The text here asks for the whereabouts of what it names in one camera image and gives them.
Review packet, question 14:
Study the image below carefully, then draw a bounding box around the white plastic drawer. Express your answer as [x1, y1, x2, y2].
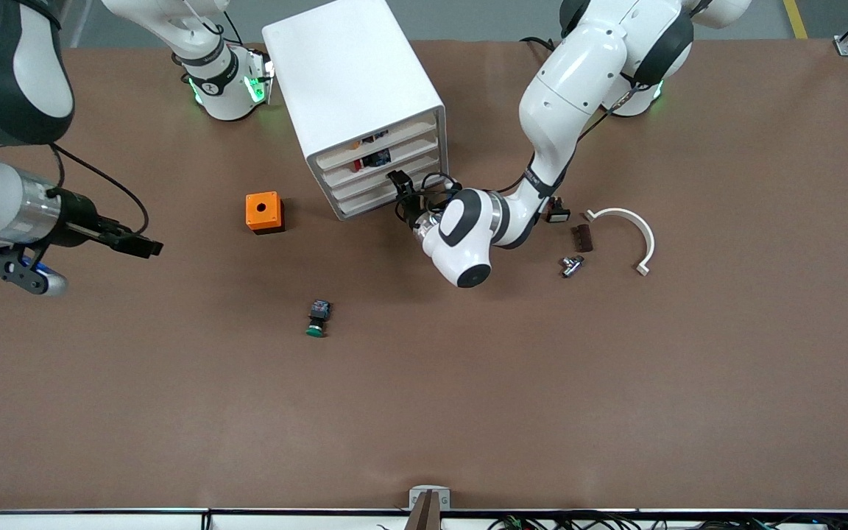
[318, 124, 439, 172]
[323, 140, 441, 188]
[330, 156, 443, 204]
[336, 177, 425, 219]

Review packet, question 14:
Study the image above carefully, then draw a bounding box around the orange button enclosure box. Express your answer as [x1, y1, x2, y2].
[245, 191, 285, 235]

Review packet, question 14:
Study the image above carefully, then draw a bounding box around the white edge trim strip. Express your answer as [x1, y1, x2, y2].
[0, 508, 848, 530]

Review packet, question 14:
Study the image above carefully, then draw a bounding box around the white drawer cabinet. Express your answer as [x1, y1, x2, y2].
[261, 0, 449, 222]

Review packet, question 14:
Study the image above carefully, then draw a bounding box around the green push button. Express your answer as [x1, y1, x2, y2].
[306, 299, 333, 339]

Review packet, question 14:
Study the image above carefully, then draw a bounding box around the white curved plastic bracket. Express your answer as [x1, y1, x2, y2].
[584, 208, 656, 277]

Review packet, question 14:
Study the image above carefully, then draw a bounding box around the black right camera bracket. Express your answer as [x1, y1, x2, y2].
[0, 247, 49, 295]

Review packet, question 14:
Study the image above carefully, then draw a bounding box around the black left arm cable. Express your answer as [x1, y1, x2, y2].
[395, 74, 660, 225]

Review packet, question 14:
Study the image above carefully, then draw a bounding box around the grey metal mount bracket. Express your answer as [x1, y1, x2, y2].
[403, 485, 452, 530]

